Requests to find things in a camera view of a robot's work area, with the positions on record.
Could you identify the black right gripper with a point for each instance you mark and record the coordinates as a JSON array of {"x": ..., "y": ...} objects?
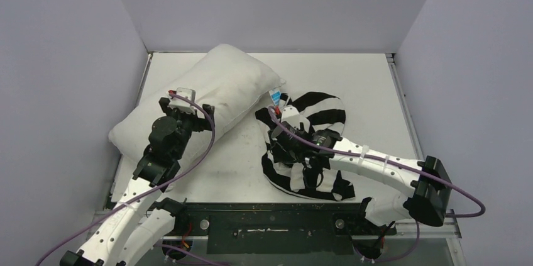
[{"x": 281, "y": 136}]

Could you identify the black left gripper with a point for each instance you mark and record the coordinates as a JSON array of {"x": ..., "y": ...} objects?
[{"x": 200, "y": 124}]

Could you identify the black white striped pillowcase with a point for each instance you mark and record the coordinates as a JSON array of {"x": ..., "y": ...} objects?
[{"x": 316, "y": 111}]

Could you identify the white pillow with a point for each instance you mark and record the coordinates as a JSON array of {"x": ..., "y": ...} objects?
[{"x": 226, "y": 77}]

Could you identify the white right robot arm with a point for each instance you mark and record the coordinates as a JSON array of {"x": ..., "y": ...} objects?
[{"x": 423, "y": 186}]

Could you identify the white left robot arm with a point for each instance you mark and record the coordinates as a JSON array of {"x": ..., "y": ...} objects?
[{"x": 135, "y": 224}]

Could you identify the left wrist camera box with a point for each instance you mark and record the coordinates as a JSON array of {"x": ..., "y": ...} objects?
[{"x": 182, "y": 96}]

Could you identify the black metal base rail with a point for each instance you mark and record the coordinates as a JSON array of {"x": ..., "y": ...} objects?
[{"x": 274, "y": 228}]

